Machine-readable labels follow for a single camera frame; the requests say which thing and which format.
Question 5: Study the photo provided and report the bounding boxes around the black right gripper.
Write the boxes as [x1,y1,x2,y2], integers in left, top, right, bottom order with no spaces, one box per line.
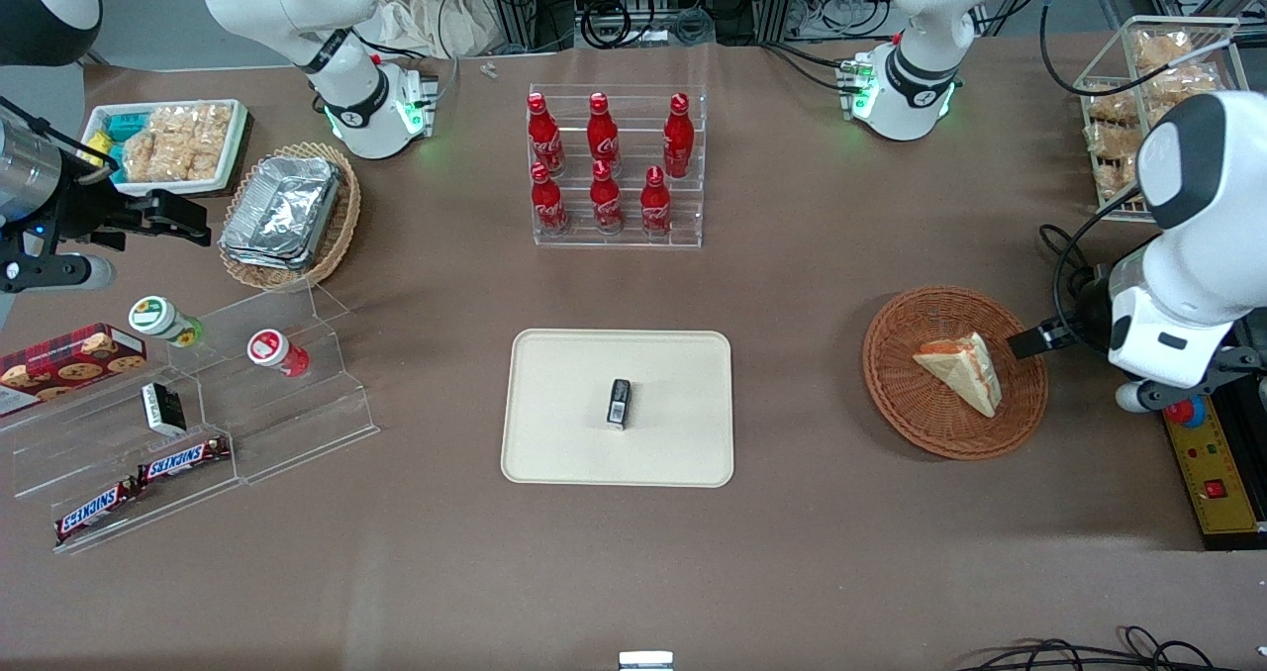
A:
[40,176,212,253]

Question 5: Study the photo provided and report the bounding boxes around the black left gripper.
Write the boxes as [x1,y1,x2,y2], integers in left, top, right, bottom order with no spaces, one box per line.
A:
[1008,267,1118,360]

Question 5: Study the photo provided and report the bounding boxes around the white rectangular snack tray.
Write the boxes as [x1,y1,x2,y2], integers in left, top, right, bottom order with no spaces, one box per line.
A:
[79,99,248,198]

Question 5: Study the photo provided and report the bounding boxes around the triangular wrapped sandwich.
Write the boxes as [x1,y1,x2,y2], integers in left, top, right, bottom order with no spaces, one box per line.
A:
[912,332,1004,420]

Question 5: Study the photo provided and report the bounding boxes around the brown round wicker basket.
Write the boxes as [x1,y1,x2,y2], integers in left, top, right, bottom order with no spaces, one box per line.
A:
[862,285,1049,461]

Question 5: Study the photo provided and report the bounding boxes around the light oval wicker basket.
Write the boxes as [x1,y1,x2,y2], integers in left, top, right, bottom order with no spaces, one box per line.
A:
[218,142,362,293]

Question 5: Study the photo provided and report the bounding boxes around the beige plastic tray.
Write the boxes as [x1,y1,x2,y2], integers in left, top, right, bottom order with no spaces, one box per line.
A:
[500,329,735,489]

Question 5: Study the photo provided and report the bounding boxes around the clear rice cracker pack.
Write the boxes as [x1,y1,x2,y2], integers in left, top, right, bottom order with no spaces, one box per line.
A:
[158,107,201,183]
[122,127,165,183]
[194,104,235,180]

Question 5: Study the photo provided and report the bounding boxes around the green sunflower yogurt cup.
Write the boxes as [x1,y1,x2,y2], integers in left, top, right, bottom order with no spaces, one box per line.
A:
[129,295,205,348]

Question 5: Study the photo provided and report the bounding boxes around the teal snack packet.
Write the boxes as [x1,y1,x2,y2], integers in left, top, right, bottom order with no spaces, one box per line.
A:
[103,107,151,144]

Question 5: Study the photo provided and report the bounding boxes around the stack of foil trays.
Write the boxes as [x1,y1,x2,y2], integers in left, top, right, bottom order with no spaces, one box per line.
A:
[219,155,343,272]

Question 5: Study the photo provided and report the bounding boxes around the red tartan cookie box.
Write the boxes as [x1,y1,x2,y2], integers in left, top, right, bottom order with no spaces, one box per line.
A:
[0,324,148,418]

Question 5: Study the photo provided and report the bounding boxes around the clear bag of crackers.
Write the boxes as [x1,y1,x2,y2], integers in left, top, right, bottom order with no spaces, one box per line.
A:
[1087,146,1141,204]
[1133,31,1196,74]
[1138,61,1224,110]
[1084,87,1141,130]

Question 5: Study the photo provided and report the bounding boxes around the red strawberry yogurt cup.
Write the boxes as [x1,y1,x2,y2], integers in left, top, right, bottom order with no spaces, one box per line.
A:
[246,328,311,378]

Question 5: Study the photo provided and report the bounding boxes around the black white chocolate box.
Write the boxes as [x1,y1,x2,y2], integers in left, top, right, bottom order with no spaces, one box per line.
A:
[141,382,187,438]

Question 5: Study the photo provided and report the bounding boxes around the yellow black control box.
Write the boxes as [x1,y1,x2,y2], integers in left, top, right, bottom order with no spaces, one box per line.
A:
[1160,394,1267,552]

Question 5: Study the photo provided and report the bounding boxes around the Snickers chocolate bar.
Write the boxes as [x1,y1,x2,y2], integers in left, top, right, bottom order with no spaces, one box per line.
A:
[137,436,233,485]
[53,477,144,544]

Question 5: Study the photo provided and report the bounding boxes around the clear acrylic step shelf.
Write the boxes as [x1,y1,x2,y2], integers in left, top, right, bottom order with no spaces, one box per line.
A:
[0,339,244,556]
[183,283,380,485]

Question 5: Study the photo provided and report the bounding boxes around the beige cloth bag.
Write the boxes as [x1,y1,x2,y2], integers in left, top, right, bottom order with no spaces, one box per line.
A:
[368,0,502,59]

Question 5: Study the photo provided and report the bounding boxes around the red cola bottle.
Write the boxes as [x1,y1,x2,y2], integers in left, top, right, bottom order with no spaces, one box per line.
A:
[590,160,624,235]
[528,92,566,178]
[531,162,570,237]
[587,92,621,167]
[640,166,673,238]
[663,93,695,179]

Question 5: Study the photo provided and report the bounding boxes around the clear acrylic bottle rack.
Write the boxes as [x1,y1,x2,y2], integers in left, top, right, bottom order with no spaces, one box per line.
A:
[528,83,710,249]

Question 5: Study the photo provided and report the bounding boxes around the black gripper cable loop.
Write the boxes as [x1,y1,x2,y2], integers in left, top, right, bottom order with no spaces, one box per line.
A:
[1039,184,1139,355]

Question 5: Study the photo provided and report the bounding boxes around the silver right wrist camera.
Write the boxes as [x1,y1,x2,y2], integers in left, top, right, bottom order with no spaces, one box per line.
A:
[0,253,116,296]

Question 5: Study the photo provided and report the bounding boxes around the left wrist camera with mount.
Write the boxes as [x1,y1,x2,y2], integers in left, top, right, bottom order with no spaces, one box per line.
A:
[1117,347,1267,415]

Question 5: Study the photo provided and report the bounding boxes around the white wire basket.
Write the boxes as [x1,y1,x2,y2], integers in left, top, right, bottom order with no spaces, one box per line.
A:
[1076,16,1250,223]

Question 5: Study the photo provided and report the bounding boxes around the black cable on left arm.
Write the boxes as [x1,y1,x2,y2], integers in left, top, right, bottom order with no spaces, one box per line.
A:
[1038,0,1238,98]

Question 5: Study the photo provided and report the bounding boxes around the black cables on table edge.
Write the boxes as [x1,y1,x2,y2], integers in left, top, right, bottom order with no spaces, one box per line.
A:
[955,625,1267,671]

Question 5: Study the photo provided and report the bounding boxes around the aluminium frame post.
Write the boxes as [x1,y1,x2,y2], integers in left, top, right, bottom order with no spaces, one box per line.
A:
[482,0,578,51]

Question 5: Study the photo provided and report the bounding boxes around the coiled black cable bundle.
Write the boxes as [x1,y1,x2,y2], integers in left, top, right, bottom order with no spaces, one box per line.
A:
[579,0,635,51]

